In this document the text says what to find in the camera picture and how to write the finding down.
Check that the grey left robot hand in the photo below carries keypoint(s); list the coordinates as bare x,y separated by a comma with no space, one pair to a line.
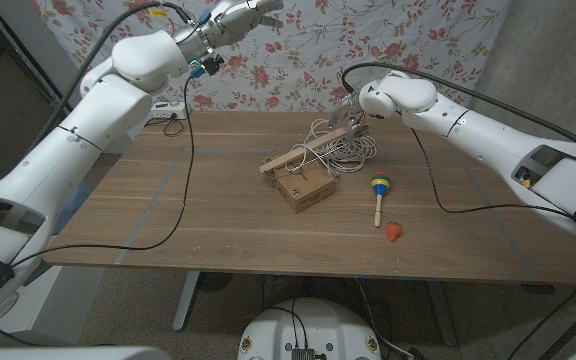
228,22

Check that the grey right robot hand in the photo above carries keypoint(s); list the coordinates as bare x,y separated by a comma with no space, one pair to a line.
350,112

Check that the wooden clip hanger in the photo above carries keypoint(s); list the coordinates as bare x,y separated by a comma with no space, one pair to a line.
308,149

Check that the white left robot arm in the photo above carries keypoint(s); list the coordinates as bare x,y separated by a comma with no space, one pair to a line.
68,160

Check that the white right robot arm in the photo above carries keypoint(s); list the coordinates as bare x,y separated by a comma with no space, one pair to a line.
493,135

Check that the colourful striped wooden maraca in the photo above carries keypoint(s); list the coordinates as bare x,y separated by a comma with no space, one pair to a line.
380,184

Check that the brown cardboard package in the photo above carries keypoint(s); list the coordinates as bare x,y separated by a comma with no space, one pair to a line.
305,190

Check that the red toy strawberry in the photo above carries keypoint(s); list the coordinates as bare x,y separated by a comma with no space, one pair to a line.
393,231

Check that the floral backdrop cloth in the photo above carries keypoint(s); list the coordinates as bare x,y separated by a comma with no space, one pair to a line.
318,50

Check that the white power strip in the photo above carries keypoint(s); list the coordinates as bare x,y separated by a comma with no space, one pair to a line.
170,110

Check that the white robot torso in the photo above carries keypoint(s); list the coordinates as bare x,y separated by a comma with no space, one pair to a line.
313,325

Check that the grey table leg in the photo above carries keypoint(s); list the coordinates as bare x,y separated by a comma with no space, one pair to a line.
440,312

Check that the white table leg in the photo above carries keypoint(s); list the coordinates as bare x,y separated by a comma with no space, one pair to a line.
186,300

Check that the white low cabinet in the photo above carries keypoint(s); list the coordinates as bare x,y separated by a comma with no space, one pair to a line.
58,310

